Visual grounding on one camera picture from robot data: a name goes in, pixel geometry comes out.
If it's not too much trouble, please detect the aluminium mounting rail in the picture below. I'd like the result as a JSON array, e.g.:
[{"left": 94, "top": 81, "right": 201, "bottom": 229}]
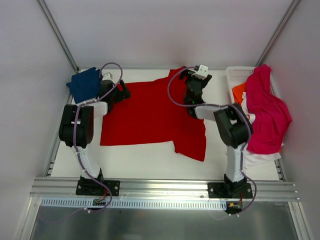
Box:
[{"left": 29, "top": 177, "right": 301, "bottom": 202}]

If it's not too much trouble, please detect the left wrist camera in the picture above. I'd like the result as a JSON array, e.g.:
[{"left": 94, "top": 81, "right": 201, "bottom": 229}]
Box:
[{"left": 102, "top": 72, "right": 113, "bottom": 81}]

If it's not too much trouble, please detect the orange t shirt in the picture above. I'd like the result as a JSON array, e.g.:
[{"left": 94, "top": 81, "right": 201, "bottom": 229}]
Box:
[{"left": 232, "top": 82, "right": 251, "bottom": 120}]

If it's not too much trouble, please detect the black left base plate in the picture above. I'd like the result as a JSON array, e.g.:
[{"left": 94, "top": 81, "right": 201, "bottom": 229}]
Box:
[{"left": 75, "top": 178, "right": 121, "bottom": 197}]

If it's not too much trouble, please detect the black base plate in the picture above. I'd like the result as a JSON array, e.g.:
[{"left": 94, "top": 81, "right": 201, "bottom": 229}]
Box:
[
  {"left": 75, "top": 178, "right": 121, "bottom": 197},
  {"left": 207, "top": 182, "right": 253, "bottom": 199}
]

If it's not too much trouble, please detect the left aluminium frame post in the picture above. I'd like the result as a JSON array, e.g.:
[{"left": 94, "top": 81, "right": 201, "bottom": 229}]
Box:
[{"left": 36, "top": 0, "right": 79, "bottom": 73}]

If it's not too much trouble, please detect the pink t shirt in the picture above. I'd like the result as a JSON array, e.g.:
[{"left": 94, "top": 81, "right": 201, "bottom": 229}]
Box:
[{"left": 245, "top": 64, "right": 292, "bottom": 155}]

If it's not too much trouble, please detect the right aluminium frame post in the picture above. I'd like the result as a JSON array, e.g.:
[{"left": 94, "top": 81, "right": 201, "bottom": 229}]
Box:
[{"left": 255, "top": 0, "right": 302, "bottom": 67}]

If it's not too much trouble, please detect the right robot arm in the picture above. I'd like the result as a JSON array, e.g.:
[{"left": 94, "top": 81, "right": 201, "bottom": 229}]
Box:
[{"left": 179, "top": 64, "right": 253, "bottom": 198}]

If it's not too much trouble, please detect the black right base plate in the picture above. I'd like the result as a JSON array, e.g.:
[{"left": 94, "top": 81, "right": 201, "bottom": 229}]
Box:
[{"left": 207, "top": 182, "right": 253, "bottom": 199}]

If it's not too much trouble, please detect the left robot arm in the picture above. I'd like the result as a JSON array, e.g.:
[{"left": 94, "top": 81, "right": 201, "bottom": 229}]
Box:
[{"left": 58, "top": 79, "right": 131, "bottom": 196}]

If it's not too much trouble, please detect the folded blue t shirt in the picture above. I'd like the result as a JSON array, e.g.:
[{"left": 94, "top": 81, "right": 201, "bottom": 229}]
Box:
[{"left": 66, "top": 67, "right": 101, "bottom": 104}]

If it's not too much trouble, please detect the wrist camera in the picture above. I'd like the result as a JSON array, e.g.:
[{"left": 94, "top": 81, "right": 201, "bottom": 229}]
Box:
[
  {"left": 191, "top": 64, "right": 209, "bottom": 80},
  {"left": 102, "top": 72, "right": 113, "bottom": 81}
]

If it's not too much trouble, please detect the red t shirt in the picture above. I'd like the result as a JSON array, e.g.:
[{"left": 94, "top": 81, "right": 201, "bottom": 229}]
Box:
[{"left": 100, "top": 69, "right": 207, "bottom": 162}]

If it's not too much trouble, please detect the white plastic basket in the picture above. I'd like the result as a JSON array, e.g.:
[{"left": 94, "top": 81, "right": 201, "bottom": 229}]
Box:
[{"left": 226, "top": 66, "right": 281, "bottom": 103}]

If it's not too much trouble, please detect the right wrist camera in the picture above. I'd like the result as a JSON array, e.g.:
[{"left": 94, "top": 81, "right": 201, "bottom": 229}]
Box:
[{"left": 191, "top": 64, "right": 209, "bottom": 80}]

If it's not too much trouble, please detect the aluminium frame post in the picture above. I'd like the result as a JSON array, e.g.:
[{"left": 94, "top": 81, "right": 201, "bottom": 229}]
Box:
[
  {"left": 255, "top": 0, "right": 302, "bottom": 67},
  {"left": 36, "top": 0, "right": 79, "bottom": 73}
]

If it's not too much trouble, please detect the white slotted cable duct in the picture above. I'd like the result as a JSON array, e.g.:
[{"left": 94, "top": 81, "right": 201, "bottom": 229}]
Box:
[{"left": 41, "top": 197, "right": 227, "bottom": 211}]

